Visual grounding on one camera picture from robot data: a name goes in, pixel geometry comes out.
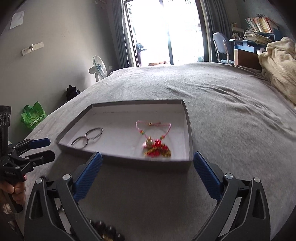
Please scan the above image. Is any silver bangle with bead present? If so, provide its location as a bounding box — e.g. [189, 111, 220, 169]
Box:
[71, 136, 89, 150]

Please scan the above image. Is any large black bead bracelet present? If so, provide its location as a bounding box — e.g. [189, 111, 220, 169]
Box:
[89, 219, 125, 241]

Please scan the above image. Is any pink cord red charm bracelet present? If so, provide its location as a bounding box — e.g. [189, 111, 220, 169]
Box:
[135, 119, 173, 159]

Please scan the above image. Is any left hand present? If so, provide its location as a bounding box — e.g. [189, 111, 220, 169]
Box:
[0, 181, 26, 205]

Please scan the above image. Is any green plastic bag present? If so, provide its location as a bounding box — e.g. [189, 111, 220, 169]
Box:
[21, 101, 47, 130]

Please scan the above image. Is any black bag on floor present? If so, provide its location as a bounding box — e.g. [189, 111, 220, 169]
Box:
[66, 85, 80, 101]

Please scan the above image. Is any grey cardboard tray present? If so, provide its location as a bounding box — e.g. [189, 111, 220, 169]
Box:
[56, 99, 193, 172]

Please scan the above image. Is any white standing fan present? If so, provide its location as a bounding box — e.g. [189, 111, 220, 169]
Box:
[88, 55, 107, 82]

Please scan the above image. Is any blue desk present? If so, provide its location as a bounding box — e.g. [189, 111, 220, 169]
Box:
[229, 30, 282, 70]

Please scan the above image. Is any cream blanket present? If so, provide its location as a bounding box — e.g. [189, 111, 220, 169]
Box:
[258, 37, 296, 105]

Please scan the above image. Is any blue desk chair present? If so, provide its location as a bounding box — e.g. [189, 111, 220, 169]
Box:
[212, 32, 235, 65]

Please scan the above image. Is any stack of papers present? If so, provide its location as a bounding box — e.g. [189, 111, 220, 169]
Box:
[244, 30, 272, 45]

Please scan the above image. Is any dark green curtain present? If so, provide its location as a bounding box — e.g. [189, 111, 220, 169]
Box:
[201, 0, 231, 62]

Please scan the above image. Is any row of books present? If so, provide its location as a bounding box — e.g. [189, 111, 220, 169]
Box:
[245, 16, 279, 34]

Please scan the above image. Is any white wall hook strip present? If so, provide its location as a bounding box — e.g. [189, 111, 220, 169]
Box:
[22, 42, 44, 56]

